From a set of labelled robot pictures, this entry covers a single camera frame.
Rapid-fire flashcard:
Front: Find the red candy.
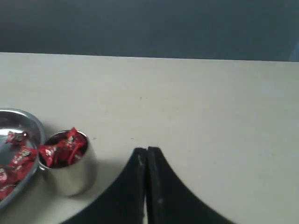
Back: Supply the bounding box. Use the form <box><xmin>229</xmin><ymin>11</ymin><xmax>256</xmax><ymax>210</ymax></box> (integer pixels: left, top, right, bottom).
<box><xmin>5</xmin><ymin>131</ymin><xmax>28</xmax><ymax>146</ymax></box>
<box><xmin>0</xmin><ymin>165</ymin><xmax>27</xmax><ymax>184</ymax></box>
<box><xmin>8</xmin><ymin>146</ymin><xmax>38</xmax><ymax>168</ymax></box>
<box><xmin>38</xmin><ymin>128</ymin><xmax>88</xmax><ymax>168</ymax></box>

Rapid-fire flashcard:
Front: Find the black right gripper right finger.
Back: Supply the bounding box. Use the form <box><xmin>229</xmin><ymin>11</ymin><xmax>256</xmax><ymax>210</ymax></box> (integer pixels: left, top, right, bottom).
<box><xmin>147</xmin><ymin>147</ymin><xmax>232</xmax><ymax>224</ymax></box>

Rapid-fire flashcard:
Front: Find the round stainless steel plate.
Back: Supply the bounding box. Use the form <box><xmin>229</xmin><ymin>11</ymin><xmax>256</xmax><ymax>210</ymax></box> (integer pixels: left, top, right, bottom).
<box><xmin>0</xmin><ymin>108</ymin><xmax>45</xmax><ymax>210</ymax></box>

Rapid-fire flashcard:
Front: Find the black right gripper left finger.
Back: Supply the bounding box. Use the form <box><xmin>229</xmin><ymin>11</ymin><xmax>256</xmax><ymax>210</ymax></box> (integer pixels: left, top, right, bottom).
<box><xmin>64</xmin><ymin>148</ymin><xmax>147</xmax><ymax>224</ymax></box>

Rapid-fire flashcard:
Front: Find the stainless steel cup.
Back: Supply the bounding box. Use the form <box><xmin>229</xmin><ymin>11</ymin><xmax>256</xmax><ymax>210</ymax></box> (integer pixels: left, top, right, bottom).
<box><xmin>38</xmin><ymin>130</ymin><xmax>97</xmax><ymax>196</ymax></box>

